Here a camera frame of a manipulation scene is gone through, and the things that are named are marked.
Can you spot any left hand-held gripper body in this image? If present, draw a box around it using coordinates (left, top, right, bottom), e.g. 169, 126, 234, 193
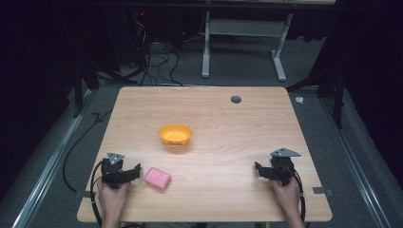
101, 152, 135, 190

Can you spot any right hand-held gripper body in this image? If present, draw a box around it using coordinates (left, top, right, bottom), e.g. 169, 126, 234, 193
260, 147, 302, 186

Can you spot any pink sponge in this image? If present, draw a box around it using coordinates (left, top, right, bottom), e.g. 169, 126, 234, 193
144, 166, 172, 192

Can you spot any orange bowl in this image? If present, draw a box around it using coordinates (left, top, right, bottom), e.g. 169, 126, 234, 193
158, 123, 194, 147

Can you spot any person's left hand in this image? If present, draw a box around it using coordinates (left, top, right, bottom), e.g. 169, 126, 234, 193
96, 180, 130, 219

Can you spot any person's right hand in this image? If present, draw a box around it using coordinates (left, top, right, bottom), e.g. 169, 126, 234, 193
269, 178, 301, 214

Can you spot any black metal stand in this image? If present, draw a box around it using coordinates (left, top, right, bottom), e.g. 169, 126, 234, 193
71, 60, 138, 119
286, 67, 346, 129

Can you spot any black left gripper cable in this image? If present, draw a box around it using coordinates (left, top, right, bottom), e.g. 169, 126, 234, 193
89, 160, 105, 228

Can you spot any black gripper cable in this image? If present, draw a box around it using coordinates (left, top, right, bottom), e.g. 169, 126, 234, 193
283, 164, 307, 223
89, 160, 105, 228

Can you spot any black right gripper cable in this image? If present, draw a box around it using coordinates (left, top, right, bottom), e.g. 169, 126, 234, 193
283, 164, 307, 223

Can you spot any black floor cable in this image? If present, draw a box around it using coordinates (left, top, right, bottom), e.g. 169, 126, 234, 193
62, 108, 114, 194

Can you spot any aluminium floor rail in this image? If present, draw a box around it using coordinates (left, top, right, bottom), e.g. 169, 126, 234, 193
317, 94, 393, 228
10, 89, 96, 228

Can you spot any bundle of black cables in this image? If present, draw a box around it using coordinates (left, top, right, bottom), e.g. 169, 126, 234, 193
128, 18, 184, 87

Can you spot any white metal desk frame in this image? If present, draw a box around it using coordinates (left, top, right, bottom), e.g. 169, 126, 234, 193
201, 10, 295, 83

